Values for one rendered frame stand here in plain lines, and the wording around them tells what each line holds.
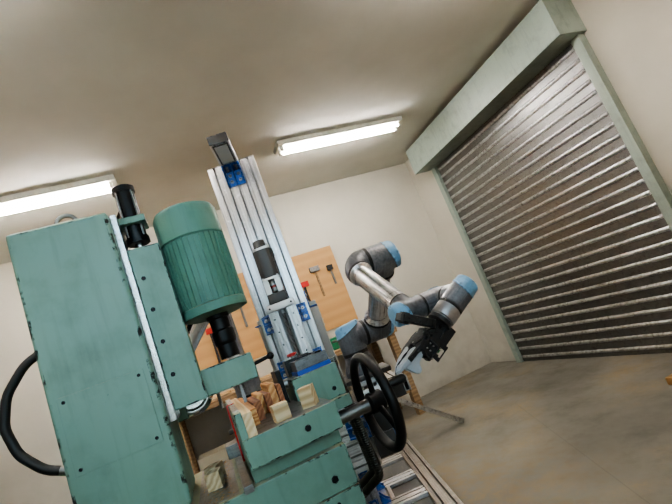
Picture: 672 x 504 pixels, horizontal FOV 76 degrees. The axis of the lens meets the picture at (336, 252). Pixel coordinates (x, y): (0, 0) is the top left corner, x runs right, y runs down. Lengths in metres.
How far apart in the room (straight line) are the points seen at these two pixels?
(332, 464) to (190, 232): 0.67
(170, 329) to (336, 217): 4.08
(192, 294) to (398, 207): 4.47
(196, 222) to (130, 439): 0.54
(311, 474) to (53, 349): 0.64
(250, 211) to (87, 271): 1.19
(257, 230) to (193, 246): 1.02
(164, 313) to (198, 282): 0.11
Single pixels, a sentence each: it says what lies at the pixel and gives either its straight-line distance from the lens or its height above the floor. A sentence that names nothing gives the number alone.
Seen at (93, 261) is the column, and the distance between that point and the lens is 1.18.
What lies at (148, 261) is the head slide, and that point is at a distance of 1.20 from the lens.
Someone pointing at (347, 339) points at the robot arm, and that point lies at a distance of 1.92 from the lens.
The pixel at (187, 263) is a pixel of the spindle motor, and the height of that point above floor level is 1.34.
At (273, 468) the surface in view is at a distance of 1.05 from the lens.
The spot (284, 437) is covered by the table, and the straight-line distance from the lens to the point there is 0.98.
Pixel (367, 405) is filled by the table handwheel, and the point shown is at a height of 0.81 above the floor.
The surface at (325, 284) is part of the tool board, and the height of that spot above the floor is 1.54.
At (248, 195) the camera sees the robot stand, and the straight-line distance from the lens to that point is 2.25.
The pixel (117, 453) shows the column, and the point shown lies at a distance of 1.14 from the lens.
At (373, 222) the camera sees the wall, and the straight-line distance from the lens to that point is 5.24.
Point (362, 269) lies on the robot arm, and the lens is 1.57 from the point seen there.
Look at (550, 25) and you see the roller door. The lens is 3.70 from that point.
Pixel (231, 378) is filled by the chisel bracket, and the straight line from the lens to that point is 1.19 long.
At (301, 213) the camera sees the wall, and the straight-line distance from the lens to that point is 5.01.
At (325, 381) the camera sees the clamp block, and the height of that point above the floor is 0.92.
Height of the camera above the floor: 1.04
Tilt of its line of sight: 9 degrees up
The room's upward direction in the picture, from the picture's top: 21 degrees counter-clockwise
